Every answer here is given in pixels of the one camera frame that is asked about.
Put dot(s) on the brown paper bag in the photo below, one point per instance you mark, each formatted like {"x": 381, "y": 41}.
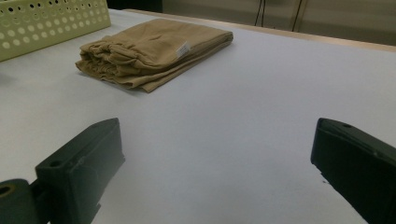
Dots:
{"x": 155, "y": 53}

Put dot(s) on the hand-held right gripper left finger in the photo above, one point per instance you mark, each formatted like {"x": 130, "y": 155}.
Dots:
{"x": 77, "y": 174}

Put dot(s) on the pale green perforated plastic basket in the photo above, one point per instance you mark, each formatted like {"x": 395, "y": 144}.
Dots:
{"x": 46, "y": 25}

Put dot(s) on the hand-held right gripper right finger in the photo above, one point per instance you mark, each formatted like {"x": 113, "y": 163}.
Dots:
{"x": 358, "y": 161}

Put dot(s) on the white table cover sheet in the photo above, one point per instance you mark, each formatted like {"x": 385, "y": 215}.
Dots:
{"x": 233, "y": 109}

